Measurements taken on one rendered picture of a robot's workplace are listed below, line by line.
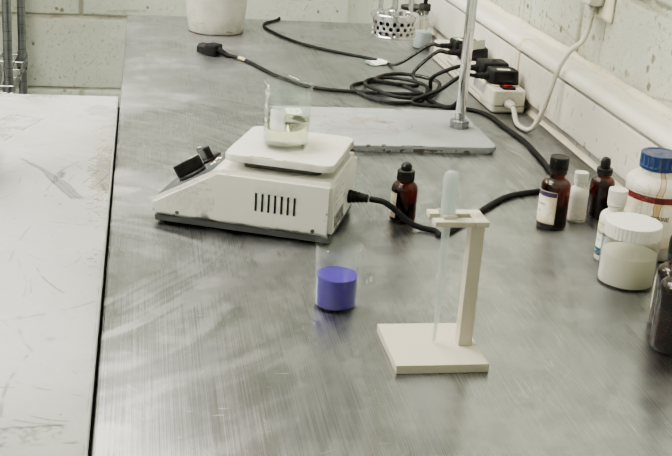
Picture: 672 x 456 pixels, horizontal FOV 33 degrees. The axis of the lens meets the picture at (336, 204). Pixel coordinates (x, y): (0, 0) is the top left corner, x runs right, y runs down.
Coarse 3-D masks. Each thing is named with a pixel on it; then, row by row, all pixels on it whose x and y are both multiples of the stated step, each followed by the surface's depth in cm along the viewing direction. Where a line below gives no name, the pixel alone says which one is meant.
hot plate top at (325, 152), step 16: (256, 128) 129; (240, 144) 122; (256, 144) 123; (320, 144) 124; (336, 144) 125; (352, 144) 126; (240, 160) 119; (256, 160) 118; (272, 160) 118; (288, 160) 118; (304, 160) 118; (320, 160) 119; (336, 160) 119
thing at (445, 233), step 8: (440, 216) 94; (448, 232) 94; (448, 240) 94; (440, 248) 94; (440, 256) 95; (440, 264) 95; (440, 272) 95; (440, 280) 95; (440, 288) 95; (440, 296) 96; (440, 304) 96
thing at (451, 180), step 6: (450, 174) 92; (456, 174) 92; (444, 180) 92; (450, 180) 92; (456, 180) 92; (444, 186) 92; (450, 186) 92; (456, 186) 92; (444, 192) 93; (450, 192) 92; (456, 192) 93; (444, 198) 93; (450, 198) 92; (456, 198) 93; (444, 204) 93; (450, 204) 93; (456, 204) 93; (444, 210) 93; (450, 210) 93
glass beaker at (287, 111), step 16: (272, 80) 118; (288, 80) 123; (304, 80) 122; (272, 96) 119; (288, 96) 118; (304, 96) 119; (272, 112) 119; (288, 112) 119; (304, 112) 120; (272, 128) 120; (288, 128) 119; (304, 128) 120; (272, 144) 120; (288, 144) 120; (304, 144) 121
